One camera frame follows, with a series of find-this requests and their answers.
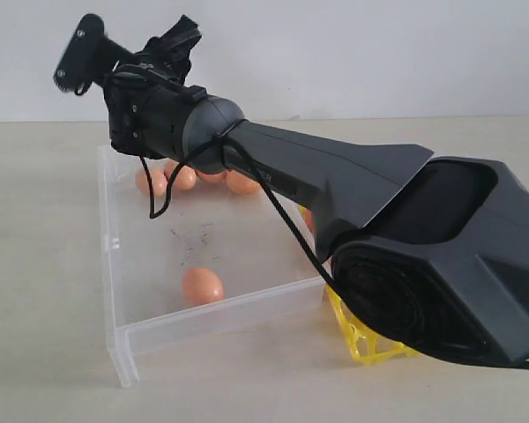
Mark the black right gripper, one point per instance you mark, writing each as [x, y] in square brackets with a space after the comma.
[170, 52]

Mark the clear plastic tray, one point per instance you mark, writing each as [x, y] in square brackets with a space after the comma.
[214, 261]

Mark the brown egg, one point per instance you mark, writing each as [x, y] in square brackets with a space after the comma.
[186, 178]
[212, 178]
[154, 182]
[202, 286]
[308, 220]
[240, 184]

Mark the yellow plastic egg tray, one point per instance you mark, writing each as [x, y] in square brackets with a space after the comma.
[365, 346]

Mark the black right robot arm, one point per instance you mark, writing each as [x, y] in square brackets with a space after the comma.
[429, 251]

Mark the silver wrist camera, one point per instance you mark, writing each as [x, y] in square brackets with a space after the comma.
[89, 57]

